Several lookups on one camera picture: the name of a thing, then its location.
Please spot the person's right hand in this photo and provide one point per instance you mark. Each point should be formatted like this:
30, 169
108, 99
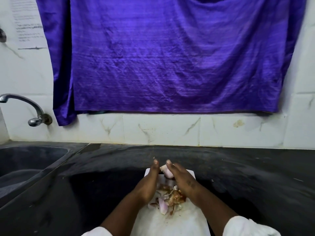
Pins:
184, 181

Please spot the person's left hand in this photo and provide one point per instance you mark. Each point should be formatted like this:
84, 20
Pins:
147, 184

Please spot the small brown onion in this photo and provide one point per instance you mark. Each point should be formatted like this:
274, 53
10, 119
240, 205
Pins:
167, 172

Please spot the pile of onion peels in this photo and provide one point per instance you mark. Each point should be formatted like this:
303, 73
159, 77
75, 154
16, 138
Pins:
172, 196

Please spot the person's left forearm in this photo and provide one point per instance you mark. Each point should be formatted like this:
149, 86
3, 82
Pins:
120, 216

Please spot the person's right forearm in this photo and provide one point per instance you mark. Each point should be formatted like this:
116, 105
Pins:
221, 211

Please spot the black stone countertop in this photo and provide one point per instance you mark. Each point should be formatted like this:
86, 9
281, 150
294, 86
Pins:
258, 176

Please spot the white marble cutting board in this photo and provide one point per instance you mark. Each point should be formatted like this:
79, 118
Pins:
182, 223

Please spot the black kitchen sink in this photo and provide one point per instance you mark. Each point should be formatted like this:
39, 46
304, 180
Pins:
24, 159

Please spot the purple cloth curtain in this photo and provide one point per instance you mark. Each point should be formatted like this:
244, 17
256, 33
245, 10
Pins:
172, 56

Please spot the white printed paper notice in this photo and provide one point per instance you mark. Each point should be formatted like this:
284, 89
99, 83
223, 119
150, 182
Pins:
29, 29

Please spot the chrome wall faucet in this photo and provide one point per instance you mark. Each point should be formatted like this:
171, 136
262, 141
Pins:
35, 121

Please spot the metal wall valve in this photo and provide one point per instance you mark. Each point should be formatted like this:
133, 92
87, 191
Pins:
2, 36

